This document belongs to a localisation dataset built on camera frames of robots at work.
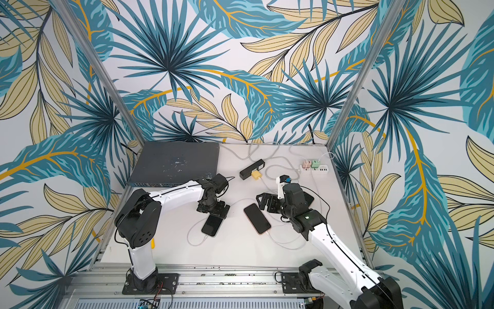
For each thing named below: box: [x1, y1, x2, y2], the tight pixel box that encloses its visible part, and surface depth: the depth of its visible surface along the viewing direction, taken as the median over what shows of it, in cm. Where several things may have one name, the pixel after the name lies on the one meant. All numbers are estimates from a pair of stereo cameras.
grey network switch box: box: [126, 141, 220, 188], surface depth 109 cm
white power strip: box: [299, 164, 330, 176], surface depth 108 cm
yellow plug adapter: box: [251, 170, 262, 181], surface depth 106 cm
